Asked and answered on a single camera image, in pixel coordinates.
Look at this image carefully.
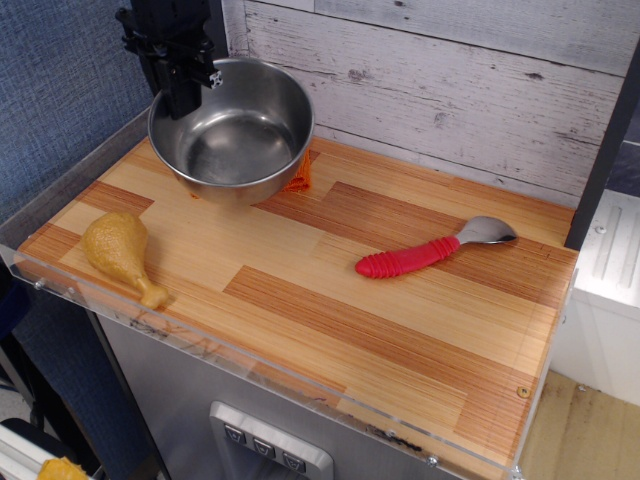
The silver button control panel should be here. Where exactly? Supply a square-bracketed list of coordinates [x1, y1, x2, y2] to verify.
[209, 401, 334, 479]

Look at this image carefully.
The red handled metal spoon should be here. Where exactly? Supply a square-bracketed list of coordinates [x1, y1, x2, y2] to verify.
[355, 216, 518, 279]

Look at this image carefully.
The silver steel bowl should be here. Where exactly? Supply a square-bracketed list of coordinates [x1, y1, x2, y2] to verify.
[147, 57, 315, 205]

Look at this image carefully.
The folded orange cloth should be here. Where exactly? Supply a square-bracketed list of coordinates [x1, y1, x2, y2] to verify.
[183, 150, 311, 204]

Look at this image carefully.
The dark left vertical post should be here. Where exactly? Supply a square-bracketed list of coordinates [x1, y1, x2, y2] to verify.
[204, 0, 229, 60]

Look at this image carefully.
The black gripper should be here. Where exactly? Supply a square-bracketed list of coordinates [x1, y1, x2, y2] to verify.
[115, 1, 221, 119]

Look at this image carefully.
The dark vertical post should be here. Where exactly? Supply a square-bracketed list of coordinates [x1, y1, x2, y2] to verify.
[564, 45, 639, 251]
[204, 0, 229, 60]

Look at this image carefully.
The yellow object bottom left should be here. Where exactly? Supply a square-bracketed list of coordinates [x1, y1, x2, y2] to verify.
[36, 457, 89, 480]

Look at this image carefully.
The clear acrylic edge guard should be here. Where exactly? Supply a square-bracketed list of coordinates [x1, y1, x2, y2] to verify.
[1, 247, 555, 479]

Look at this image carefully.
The white ribbed side box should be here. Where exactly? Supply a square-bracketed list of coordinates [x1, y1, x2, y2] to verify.
[550, 190, 639, 405]

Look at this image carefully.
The dark right vertical post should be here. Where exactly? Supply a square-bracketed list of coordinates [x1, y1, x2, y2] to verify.
[564, 45, 639, 251]

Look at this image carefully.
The plastic toy chicken drumstick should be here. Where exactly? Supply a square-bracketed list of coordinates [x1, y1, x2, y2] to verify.
[81, 212, 169, 309]

